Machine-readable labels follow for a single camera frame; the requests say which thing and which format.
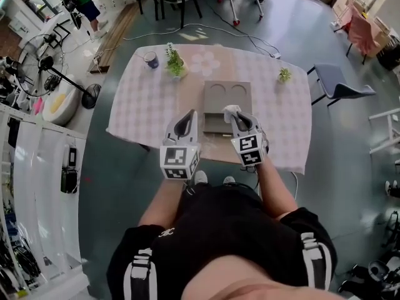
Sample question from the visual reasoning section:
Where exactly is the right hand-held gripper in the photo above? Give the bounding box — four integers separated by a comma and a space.
229, 111, 270, 169

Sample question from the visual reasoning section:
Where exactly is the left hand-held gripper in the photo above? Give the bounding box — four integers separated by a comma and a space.
159, 109, 201, 181

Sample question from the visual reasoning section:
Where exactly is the white cloth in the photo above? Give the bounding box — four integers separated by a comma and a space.
222, 104, 242, 122

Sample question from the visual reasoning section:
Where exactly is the grey compartment tray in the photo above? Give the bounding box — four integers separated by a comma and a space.
202, 79, 253, 136

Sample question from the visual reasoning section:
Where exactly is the person's left forearm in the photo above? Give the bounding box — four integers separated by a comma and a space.
138, 176, 189, 228

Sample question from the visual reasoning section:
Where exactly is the person's right forearm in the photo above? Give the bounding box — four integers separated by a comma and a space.
255, 159, 299, 222

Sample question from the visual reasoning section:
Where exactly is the pink checked tablecloth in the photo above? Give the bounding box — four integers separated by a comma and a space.
105, 43, 313, 176

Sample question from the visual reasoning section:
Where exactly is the white-flowered potted plant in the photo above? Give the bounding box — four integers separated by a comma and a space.
164, 42, 190, 79

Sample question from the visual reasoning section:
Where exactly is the small green potted plant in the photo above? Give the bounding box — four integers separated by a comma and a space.
277, 67, 293, 84

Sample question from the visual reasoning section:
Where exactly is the blue mug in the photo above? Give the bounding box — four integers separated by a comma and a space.
142, 51, 161, 70

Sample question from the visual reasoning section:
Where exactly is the person's black shirt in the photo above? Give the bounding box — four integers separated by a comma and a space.
106, 182, 339, 300

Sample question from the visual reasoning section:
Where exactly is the blue-grey chair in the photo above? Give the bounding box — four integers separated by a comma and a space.
306, 62, 378, 108

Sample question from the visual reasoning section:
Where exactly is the wooden floor board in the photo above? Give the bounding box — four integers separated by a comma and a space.
86, 1, 142, 75

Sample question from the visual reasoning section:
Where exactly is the egg-shaped cushion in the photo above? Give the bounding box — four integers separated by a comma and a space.
41, 73, 83, 127

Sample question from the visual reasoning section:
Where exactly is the black hanging device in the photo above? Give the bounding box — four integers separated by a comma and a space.
60, 166, 79, 195

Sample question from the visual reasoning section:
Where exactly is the person's chin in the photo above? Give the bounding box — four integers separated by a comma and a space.
180, 254, 348, 300

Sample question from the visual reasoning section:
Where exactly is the pink cloth on rack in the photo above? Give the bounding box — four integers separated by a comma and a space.
346, 2, 381, 58

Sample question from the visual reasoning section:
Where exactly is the white metal shelf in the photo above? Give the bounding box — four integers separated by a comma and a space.
0, 102, 89, 300

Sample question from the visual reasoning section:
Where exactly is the black standing fan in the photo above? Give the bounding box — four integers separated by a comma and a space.
16, 34, 103, 111

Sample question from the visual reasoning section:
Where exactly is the black wheeled equipment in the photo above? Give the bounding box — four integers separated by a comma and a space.
338, 210, 400, 300

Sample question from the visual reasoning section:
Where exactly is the white floor cable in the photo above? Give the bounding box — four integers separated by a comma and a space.
122, 22, 279, 58

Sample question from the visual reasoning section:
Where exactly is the white metal frame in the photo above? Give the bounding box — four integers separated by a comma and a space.
367, 107, 400, 156

